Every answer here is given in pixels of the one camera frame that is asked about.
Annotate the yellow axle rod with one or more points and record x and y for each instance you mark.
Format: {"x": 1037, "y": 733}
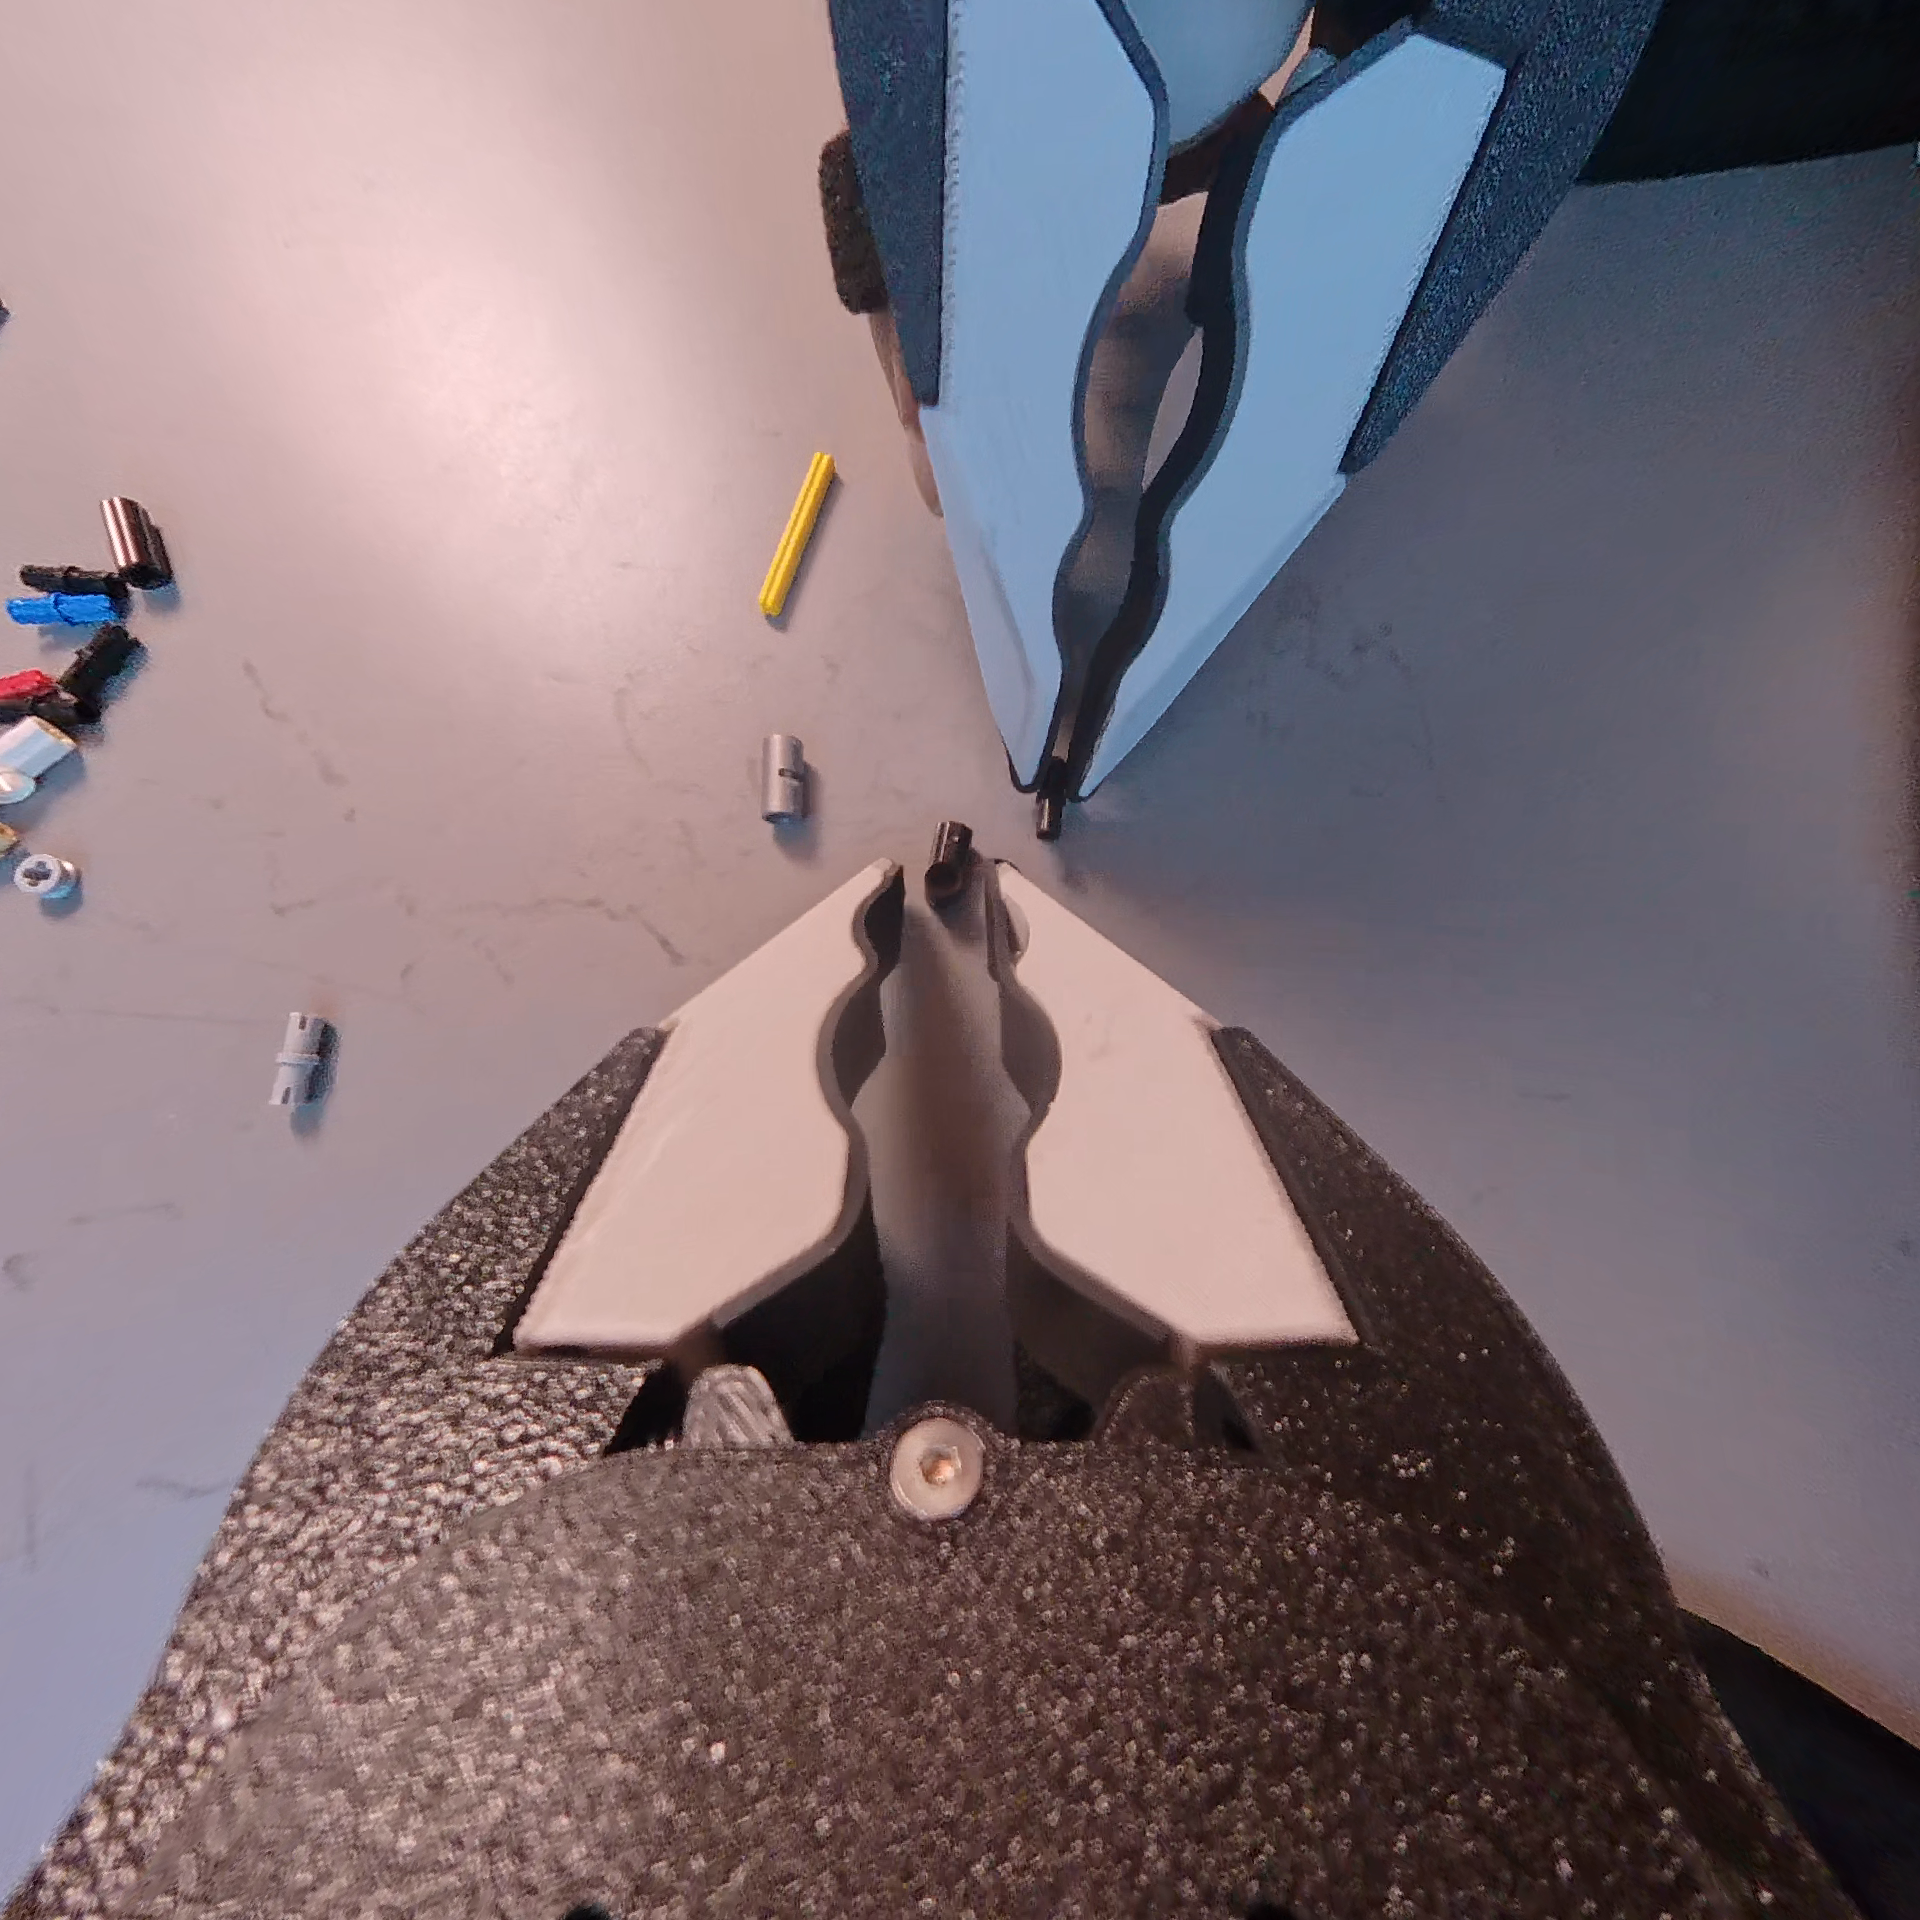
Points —
{"x": 797, "y": 534}

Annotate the pile of small brick pieces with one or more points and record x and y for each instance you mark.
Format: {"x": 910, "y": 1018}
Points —
{"x": 76, "y": 601}

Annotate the black connector pin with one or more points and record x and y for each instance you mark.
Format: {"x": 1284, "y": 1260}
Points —
{"x": 1051, "y": 805}
{"x": 948, "y": 863}

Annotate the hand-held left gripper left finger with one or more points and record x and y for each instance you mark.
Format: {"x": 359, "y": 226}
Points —
{"x": 691, "y": 1187}

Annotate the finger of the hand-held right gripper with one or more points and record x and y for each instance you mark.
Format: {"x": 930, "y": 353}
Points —
{"x": 1020, "y": 241}
{"x": 1350, "y": 270}

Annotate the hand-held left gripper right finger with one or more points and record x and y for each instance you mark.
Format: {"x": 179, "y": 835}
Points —
{"x": 1187, "y": 1187}

